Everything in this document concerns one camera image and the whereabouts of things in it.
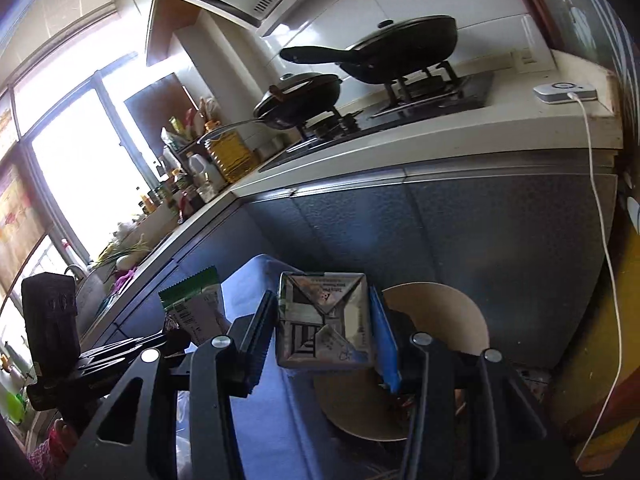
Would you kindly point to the black gas stove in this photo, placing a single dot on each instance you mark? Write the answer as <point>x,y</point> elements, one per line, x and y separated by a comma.
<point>400,110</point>

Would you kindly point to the printed blue tablecloth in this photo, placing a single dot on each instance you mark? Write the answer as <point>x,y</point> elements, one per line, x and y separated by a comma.
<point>280,425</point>

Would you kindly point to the white radish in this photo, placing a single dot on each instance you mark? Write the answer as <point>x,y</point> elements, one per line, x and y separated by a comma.
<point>124,262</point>

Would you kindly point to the rack of seasoning packets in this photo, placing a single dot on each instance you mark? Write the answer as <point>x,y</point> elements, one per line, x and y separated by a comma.
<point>187,127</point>

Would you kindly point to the yellow cooking oil bottle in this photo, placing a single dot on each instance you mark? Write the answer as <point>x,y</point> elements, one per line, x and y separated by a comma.
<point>230,152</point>

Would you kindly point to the green silver snack wrapper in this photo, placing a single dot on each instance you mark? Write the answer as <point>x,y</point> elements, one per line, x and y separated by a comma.
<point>192,305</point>

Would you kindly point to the white plastic jug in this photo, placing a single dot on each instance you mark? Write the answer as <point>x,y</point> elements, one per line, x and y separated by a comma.
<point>205,175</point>

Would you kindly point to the grey white milk carton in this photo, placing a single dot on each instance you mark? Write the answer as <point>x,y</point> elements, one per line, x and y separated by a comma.
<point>325,320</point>

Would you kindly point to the green scallions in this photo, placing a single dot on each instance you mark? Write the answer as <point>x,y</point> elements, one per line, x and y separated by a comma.
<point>122,252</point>

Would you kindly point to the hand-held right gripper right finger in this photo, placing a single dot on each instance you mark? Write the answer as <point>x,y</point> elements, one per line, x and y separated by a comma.
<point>385,340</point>

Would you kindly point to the row of sauce bottles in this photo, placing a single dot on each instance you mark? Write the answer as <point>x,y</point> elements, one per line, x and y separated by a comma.
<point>165,200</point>

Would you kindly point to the black frying pan with lid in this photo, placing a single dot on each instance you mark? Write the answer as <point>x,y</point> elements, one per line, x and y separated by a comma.
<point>400,50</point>

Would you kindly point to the steel faucet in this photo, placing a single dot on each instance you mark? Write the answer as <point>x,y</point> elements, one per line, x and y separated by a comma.
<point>75,271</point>

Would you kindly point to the wall socket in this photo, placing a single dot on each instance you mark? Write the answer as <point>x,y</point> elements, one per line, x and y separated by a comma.
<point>526,57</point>

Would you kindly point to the etched glass door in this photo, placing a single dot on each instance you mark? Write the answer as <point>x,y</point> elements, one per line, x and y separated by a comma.
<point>590,20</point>

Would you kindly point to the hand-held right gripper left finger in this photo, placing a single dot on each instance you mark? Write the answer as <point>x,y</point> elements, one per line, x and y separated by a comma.
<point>257,345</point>

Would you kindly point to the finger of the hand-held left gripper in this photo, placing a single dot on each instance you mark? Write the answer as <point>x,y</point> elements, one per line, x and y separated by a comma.
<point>115,354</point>
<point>135,341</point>

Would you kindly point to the purple cloth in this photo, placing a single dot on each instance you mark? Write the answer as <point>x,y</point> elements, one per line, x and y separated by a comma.
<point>123,281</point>

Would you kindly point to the green cup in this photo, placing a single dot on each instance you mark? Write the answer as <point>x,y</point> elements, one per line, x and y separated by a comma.
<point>12,405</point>

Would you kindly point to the beige bin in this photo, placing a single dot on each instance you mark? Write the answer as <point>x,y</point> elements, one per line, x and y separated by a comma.
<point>440,310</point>

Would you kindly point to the grey kitchen cabinet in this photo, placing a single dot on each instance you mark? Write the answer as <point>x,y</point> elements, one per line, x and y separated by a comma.
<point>450,220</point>

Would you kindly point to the black wok with lid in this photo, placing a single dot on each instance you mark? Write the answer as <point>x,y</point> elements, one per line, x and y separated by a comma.
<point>300,97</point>

